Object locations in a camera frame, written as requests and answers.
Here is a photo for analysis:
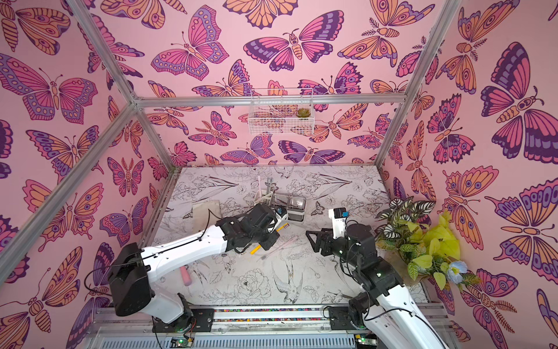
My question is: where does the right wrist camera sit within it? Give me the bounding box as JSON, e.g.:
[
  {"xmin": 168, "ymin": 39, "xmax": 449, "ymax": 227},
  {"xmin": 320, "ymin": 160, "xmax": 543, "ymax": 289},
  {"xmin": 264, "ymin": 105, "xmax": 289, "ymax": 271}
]
[{"xmin": 328, "ymin": 207, "xmax": 349, "ymax": 239}]

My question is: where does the white wire basket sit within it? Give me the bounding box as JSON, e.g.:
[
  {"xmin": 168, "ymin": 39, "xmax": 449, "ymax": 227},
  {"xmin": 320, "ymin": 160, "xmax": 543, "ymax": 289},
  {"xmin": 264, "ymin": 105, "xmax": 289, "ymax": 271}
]
[{"xmin": 246, "ymin": 87, "xmax": 315, "ymax": 137}]

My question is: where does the smoky clear cup right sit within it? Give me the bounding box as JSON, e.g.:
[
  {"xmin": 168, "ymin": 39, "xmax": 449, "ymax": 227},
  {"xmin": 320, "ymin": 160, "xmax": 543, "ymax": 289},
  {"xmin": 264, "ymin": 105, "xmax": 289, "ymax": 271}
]
[{"xmin": 288, "ymin": 196, "xmax": 307, "ymax": 212}]

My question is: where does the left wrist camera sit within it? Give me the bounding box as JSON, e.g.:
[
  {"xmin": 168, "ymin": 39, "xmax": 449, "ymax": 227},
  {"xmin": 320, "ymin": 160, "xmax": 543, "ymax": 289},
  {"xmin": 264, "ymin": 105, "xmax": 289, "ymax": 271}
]
[{"xmin": 274, "ymin": 206, "xmax": 289, "ymax": 220}]

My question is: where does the grey toothbrush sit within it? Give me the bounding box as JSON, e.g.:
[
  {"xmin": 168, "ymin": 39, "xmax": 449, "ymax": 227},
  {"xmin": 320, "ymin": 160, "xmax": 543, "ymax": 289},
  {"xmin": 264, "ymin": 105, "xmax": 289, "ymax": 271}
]
[{"xmin": 265, "ymin": 177, "xmax": 277, "ymax": 199}]

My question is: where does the small green succulent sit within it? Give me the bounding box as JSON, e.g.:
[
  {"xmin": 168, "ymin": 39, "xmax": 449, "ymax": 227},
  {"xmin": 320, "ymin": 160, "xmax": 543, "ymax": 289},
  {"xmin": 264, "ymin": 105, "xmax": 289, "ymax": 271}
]
[{"xmin": 296, "ymin": 108, "xmax": 312, "ymax": 119}]

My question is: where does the pink cylindrical object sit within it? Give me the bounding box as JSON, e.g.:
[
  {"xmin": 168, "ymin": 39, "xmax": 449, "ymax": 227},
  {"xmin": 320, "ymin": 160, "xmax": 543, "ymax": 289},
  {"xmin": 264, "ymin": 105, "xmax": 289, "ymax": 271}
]
[{"xmin": 180, "ymin": 266, "xmax": 193, "ymax": 286}]

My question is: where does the yellow toothbrush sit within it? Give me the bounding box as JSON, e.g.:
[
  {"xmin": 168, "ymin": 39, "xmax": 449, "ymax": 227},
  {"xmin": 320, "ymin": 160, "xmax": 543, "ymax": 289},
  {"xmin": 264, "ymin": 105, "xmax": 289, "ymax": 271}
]
[{"xmin": 250, "ymin": 222, "xmax": 290, "ymax": 254}]

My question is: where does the artificial plant bouquet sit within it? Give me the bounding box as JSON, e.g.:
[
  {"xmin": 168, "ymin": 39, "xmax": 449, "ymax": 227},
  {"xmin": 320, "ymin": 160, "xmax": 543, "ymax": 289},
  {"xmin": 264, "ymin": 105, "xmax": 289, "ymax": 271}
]
[{"xmin": 376, "ymin": 196, "xmax": 480, "ymax": 289}]

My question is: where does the pink toothbrush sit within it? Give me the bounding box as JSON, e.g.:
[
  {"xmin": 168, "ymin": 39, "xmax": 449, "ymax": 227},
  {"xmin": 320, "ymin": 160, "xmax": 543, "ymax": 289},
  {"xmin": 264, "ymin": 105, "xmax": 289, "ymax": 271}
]
[
  {"xmin": 254, "ymin": 175, "xmax": 262, "ymax": 203},
  {"xmin": 259, "ymin": 241, "xmax": 298, "ymax": 261}
]

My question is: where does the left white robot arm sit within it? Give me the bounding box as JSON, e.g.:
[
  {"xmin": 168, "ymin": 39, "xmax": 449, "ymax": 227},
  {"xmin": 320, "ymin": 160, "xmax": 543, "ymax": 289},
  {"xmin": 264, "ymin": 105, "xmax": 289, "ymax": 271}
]
[{"xmin": 108, "ymin": 204, "xmax": 288, "ymax": 332}]

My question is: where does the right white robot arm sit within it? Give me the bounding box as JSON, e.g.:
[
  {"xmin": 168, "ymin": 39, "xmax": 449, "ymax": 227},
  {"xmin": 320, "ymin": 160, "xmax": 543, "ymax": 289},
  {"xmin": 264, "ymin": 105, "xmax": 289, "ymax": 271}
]
[{"xmin": 305, "ymin": 223, "xmax": 448, "ymax": 348}]

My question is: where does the beige gardening glove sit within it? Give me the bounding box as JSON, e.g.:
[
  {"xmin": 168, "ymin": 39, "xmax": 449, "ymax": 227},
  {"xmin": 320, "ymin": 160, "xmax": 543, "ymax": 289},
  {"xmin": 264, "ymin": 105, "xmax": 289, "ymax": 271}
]
[{"xmin": 192, "ymin": 200, "xmax": 222, "ymax": 220}]

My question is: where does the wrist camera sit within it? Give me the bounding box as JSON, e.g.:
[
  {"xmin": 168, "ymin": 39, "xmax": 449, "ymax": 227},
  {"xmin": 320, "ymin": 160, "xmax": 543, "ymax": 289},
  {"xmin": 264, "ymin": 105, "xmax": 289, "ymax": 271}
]
[
  {"xmin": 328, "ymin": 207, "xmax": 349, "ymax": 239},
  {"xmin": 274, "ymin": 206, "xmax": 289, "ymax": 220}
]

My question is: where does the cream toothbrush holder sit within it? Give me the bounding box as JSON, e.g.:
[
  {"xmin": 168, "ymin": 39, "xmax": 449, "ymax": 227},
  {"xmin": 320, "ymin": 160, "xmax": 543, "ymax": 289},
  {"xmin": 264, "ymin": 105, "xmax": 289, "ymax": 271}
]
[{"xmin": 261, "ymin": 192, "xmax": 307, "ymax": 222}]

